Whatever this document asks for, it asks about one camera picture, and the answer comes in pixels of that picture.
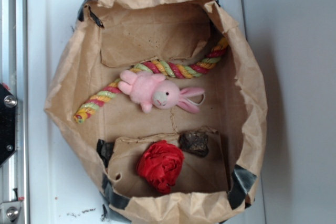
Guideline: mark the silver corner bracket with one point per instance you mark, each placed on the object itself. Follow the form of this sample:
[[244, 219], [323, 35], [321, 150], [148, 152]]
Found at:
[[10, 212]]

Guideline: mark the red crumpled paper ball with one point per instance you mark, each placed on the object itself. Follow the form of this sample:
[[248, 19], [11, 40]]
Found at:
[[160, 165]]

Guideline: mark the pink plush bunny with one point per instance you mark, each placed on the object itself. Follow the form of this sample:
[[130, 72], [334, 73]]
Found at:
[[153, 90]]

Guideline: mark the aluminium frame rail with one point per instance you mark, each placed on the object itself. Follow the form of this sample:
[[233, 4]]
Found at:
[[14, 172]]

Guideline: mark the black metal bracket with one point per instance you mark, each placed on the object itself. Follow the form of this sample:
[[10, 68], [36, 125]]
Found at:
[[7, 124]]

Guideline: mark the brown paper bag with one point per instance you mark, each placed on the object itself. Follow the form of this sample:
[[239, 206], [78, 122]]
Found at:
[[114, 35]]

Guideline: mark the white plastic tray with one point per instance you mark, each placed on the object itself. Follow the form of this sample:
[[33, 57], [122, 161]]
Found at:
[[60, 189]]

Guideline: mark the dark brown rock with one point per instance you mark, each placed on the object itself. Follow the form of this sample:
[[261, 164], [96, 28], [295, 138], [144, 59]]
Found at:
[[194, 142]]

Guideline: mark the multicolour twisted rope toy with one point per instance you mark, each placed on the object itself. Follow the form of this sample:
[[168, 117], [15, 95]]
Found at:
[[169, 69]]

